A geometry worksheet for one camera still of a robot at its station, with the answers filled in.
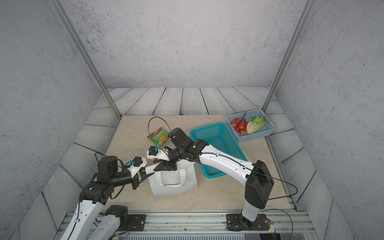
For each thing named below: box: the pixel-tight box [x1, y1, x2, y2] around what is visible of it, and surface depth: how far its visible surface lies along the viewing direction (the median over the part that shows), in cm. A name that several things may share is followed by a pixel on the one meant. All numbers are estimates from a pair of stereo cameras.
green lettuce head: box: [246, 116, 266, 135], surface depth 109 cm
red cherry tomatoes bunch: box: [232, 118, 249, 135], surface depth 110 cm
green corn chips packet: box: [146, 127, 169, 146], surface depth 106 cm
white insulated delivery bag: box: [145, 159, 198, 201], surface depth 72 cm
